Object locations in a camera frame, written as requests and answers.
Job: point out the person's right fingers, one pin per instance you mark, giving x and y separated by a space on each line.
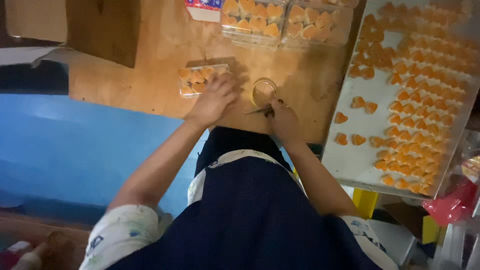
276 107

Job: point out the dark blue apron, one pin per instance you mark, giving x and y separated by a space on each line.
247 217

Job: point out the red blue white packet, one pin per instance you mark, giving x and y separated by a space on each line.
202 9

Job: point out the metal scissors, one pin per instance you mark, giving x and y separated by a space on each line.
257 110

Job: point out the rows of orange heart cookies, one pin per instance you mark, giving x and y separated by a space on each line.
420 112

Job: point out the person's left fingers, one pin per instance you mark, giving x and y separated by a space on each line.
224 85

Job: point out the person's left hand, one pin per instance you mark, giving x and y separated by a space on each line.
212 105

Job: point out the small clear plastic cookie box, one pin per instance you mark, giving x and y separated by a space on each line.
191 80

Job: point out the yellow stool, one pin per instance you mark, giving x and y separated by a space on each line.
365 202

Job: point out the filled clear plastic cookie box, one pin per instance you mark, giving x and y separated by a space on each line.
315 24
251 22

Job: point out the brown cardboard box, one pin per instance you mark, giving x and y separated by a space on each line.
93 26

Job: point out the clear plastic bag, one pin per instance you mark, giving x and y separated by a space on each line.
470 161

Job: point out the large white baking tray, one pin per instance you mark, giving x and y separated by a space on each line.
356 161

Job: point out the cluster of heart cookies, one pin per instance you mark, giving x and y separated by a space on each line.
195 78

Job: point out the red plastic bag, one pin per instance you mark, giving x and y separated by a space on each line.
450 204

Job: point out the white patterned shirt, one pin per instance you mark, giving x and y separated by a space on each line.
120 232

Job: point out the clear tape roll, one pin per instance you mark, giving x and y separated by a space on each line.
257 100

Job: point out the person's right hand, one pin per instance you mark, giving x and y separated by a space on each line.
285 123

